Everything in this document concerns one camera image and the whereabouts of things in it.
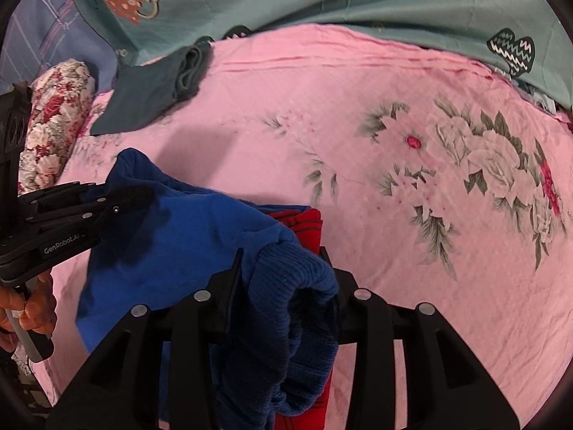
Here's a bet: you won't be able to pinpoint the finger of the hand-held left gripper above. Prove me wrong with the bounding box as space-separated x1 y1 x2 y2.
24 183 157 239
18 181 98 210

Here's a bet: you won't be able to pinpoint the teal heart print quilt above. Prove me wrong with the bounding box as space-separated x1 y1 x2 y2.
67 0 573 114

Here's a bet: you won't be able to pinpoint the dark teal folded cloth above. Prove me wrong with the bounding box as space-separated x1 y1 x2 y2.
90 38 215 136

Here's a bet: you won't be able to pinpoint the red floral pillow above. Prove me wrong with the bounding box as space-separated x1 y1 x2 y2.
18 59 97 194

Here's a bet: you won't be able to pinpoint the blue and red pants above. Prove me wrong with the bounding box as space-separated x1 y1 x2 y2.
75 148 341 430

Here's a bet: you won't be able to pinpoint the blue plaid cloth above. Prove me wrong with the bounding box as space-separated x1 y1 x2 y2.
0 0 119 96

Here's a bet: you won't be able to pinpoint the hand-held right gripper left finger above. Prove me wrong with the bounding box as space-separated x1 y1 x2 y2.
45 247 245 430

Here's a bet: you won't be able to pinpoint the pink floral bed sheet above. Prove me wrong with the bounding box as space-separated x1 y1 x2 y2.
13 22 573 430

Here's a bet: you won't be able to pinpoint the person's left hand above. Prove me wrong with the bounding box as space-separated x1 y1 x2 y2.
0 273 58 353

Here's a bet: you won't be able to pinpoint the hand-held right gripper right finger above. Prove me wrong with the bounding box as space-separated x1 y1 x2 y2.
319 246 522 430

